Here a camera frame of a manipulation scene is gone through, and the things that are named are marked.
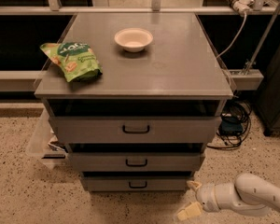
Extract white paper bowl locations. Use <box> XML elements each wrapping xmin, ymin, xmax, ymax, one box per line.
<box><xmin>114</xmin><ymin>28</ymin><xmax>153</xmax><ymax>52</ymax></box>

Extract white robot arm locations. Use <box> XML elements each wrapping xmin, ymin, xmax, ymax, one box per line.
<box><xmin>176</xmin><ymin>173</ymin><xmax>280</xmax><ymax>221</ymax></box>

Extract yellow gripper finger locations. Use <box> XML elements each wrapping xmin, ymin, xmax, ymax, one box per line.
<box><xmin>187</xmin><ymin>180</ymin><xmax>202</xmax><ymax>191</ymax></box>
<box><xmin>176</xmin><ymin>202</ymin><xmax>203</xmax><ymax>221</ymax></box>

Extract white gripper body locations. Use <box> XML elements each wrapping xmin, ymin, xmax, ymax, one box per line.
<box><xmin>195</xmin><ymin>184</ymin><xmax>220</xmax><ymax>213</ymax></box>

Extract dark cabinet at right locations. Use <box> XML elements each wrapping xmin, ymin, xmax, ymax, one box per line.
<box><xmin>256</xmin><ymin>44</ymin><xmax>280</xmax><ymax>136</ymax></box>

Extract grey bottom drawer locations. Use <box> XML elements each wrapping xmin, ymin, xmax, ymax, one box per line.
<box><xmin>81</xmin><ymin>176</ymin><xmax>188</xmax><ymax>192</ymax></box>

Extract grey drawer cabinet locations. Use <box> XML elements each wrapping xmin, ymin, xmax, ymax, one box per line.
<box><xmin>35</xmin><ymin>13</ymin><xmax>232</xmax><ymax>180</ymax></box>

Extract metal diagonal rod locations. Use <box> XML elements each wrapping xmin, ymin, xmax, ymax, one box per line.
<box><xmin>241</xmin><ymin>0</ymin><xmax>280</xmax><ymax>76</ymax></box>

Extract black cable bundle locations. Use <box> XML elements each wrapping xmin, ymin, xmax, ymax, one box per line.
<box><xmin>206</xmin><ymin>98</ymin><xmax>252</xmax><ymax>151</ymax></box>

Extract grey drawer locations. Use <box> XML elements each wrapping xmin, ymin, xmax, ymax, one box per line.
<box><xmin>49</xmin><ymin>117</ymin><xmax>221</xmax><ymax>144</ymax></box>
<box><xmin>69</xmin><ymin>153</ymin><xmax>205</xmax><ymax>172</ymax></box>
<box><xmin>81</xmin><ymin>176</ymin><xmax>188</xmax><ymax>192</ymax></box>

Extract grey middle drawer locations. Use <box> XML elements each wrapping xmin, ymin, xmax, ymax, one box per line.
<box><xmin>69</xmin><ymin>153</ymin><xmax>205</xmax><ymax>172</ymax></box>

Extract green snack bag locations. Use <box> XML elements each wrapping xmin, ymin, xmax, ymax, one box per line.
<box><xmin>40</xmin><ymin>42</ymin><xmax>103</xmax><ymax>82</ymax></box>

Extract white power cable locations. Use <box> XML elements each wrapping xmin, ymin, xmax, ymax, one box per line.
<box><xmin>216</xmin><ymin>10</ymin><xmax>248</xmax><ymax>60</ymax></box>

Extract white power strip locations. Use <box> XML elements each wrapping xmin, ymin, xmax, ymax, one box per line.
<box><xmin>227</xmin><ymin>0</ymin><xmax>253</xmax><ymax>13</ymax></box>

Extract grey top drawer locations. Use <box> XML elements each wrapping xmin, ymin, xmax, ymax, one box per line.
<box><xmin>49</xmin><ymin>117</ymin><xmax>221</xmax><ymax>144</ymax></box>

